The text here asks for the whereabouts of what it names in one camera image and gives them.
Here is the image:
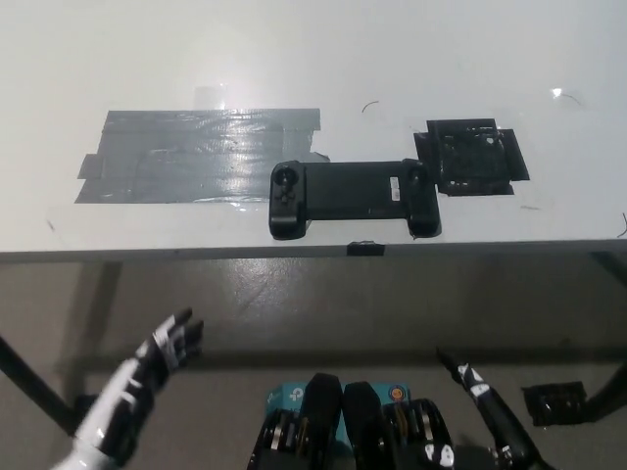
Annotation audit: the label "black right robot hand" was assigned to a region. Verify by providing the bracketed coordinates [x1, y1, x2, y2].
[423, 346, 546, 470]

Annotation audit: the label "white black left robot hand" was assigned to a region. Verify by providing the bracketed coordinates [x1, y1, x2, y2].
[46, 306, 206, 470]

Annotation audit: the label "black game controller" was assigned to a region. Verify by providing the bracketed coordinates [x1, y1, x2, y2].
[266, 158, 443, 241]

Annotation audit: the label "black desk leg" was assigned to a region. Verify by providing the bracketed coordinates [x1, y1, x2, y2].
[582, 356, 627, 422]
[0, 335, 82, 437]

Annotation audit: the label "black robot torso blocks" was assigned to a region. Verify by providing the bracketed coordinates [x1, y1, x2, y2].
[249, 372, 459, 470]

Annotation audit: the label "teal router box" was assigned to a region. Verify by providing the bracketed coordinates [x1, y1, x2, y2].
[266, 381, 411, 442]

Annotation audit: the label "black tape square patch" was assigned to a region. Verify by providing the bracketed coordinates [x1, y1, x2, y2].
[412, 117, 531, 198]

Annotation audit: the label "black desk frame bar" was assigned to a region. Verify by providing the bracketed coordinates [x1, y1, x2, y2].
[590, 251, 627, 286]

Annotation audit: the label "grey duct tape patch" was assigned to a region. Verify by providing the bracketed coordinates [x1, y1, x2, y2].
[73, 108, 330, 206]

